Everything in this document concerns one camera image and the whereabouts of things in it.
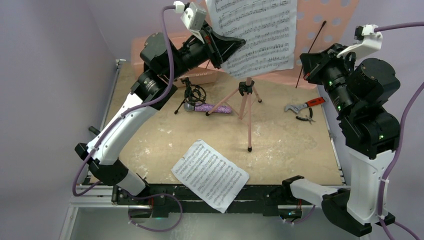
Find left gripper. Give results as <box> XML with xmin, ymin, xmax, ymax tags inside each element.
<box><xmin>166</xmin><ymin>21</ymin><xmax>246</xmax><ymax>82</ymax></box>

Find pink music stand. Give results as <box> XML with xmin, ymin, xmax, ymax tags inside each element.
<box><xmin>198</xmin><ymin>0</ymin><xmax>360</xmax><ymax>153</ymax></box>

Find sheet music page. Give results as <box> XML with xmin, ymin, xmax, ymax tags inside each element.
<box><xmin>205</xmin><ymin>0</ymin><xmax>298</xmax><ymax>79</ymax></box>
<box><xmin>171</xmin><ymin>139</ymin><xmax>250</xmax><ymax>214</ymax></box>

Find black microphone tripod stand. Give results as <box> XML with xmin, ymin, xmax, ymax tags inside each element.
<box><xmin>174</xmin><ymin>77</ymin><xmax>207</xmax><ymax>115</ymax></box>

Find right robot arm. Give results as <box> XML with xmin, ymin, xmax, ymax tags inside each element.
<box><xmin>279</xmin><ymin>43</ymin><xmax>401</xmax><ymax>237</ymax></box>

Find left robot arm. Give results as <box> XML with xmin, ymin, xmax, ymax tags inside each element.
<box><xmin>75</xmin><ymin>22</ymin><xmax>246</xmax><ymax>205</ymax></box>

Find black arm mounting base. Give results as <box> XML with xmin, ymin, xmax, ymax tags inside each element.
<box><xmin>111</xmin><ymin>184</ymin><xmax>312</xmax><ymax>219</ymax></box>

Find pink plastic storage box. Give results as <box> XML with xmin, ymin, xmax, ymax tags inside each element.
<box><xmin>130</xmin><ymin>32</ymin><xmax>220</xmax><ymax>89</ymax></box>

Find purple glitter microphone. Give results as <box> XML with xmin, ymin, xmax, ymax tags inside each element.
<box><xmin>183</xmin><ymin>102</ymin><xmax>232</xmax><ymax>114</ymax></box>

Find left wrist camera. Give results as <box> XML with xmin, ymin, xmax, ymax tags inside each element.
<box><xmin>173</xmin><ymin>1</ymin><xmax>207</xmax><ymax>37</ymax></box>

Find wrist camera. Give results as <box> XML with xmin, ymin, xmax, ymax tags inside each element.
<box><xmin>173</xmin><ymin>1</ymin><xmax>207</xmax><ymax>37</ymax></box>
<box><xmin>336</xmin><ymin>24</ymin><xmax>383</xmax><ymax>59</ymax></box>

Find silver adjustable wrench red handle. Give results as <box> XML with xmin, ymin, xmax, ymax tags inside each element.
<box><xmin>284</xmin><ymin>97</ymin><xmax>328</xmax><ymax>115</ymax></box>

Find red handled pliers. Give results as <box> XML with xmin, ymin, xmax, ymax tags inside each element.
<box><xmin>295</xmin><ymin>107</ymin><xmax>315</xmax><ymax>124</ymax></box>

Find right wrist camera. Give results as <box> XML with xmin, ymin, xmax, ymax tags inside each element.
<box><xmin>336</xmin><ymin>24</ymin><xmax>383</xmax><ymax>59</ymax></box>

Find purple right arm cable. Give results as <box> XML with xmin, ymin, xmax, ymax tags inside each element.
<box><xmin>281</xmin><ymin>21</ymin><xmax>424</xmax><ymax>240</ymax></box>

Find aluminium table frame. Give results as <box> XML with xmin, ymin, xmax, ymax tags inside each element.
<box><xmin>58</xmin><ymin>59</ymin><xmax>370</xmax><ymax>240</ymax></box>

